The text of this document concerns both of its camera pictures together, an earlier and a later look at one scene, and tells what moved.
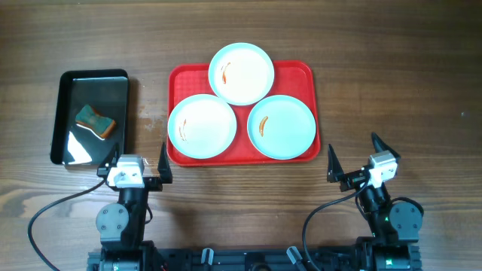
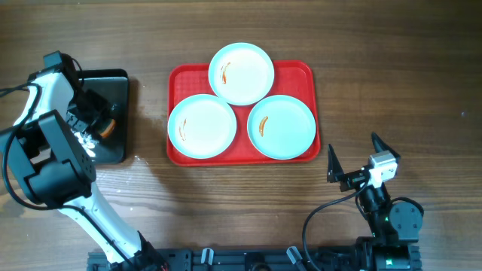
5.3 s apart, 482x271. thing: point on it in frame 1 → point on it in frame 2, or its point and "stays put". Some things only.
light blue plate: [241, 74] stays put
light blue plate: [202, 126] stays put
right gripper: [354, 178] stays put
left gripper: [151, 181] → [87, 123]
